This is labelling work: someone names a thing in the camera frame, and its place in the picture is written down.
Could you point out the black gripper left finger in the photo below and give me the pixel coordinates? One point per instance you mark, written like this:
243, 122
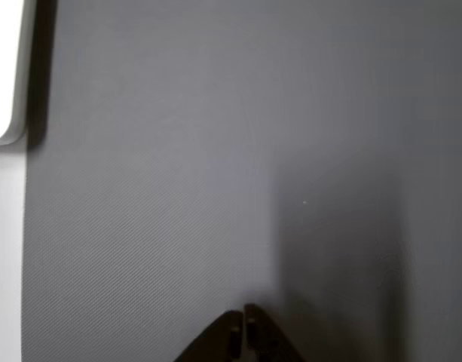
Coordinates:
219, 343

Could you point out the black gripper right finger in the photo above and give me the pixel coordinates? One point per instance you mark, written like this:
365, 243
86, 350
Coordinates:
268, 339

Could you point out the grey textured desk mat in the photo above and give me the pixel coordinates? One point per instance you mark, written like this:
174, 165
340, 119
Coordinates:
215, 151

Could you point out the white rounded flat device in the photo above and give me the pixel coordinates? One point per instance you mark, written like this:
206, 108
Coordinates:
2, 68

